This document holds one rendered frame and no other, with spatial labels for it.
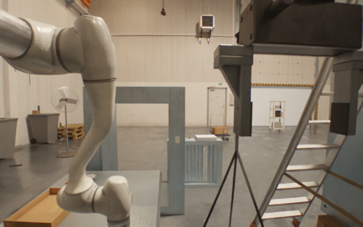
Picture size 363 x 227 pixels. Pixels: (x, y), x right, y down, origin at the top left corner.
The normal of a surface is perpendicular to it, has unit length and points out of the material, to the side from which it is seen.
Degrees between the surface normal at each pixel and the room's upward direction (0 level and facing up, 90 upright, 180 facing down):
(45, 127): 94
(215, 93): 90
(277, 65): 90
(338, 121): 90
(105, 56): 98
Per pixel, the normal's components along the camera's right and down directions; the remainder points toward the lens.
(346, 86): -1.00, 0.00
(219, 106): 0.03, 0.07
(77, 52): 0.13, 0.32
